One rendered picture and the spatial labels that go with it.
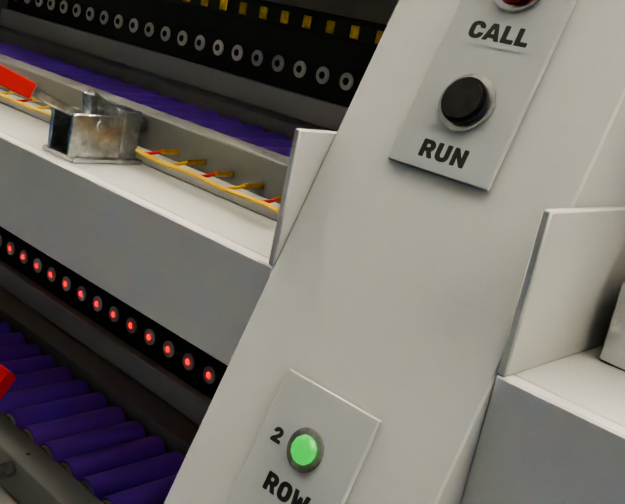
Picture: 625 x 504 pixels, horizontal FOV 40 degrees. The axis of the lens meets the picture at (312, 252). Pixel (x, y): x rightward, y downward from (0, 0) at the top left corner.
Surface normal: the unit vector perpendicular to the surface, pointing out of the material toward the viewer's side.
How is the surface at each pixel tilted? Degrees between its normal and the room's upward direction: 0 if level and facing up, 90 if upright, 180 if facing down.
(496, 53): 90
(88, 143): 90
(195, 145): 111
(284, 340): 90
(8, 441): 21
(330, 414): 90
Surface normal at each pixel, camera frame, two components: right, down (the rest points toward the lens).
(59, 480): 0.20, -0.95
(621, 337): -0.67, 0.06
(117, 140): 0.72, 0.32
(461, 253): -0.56, -0.28
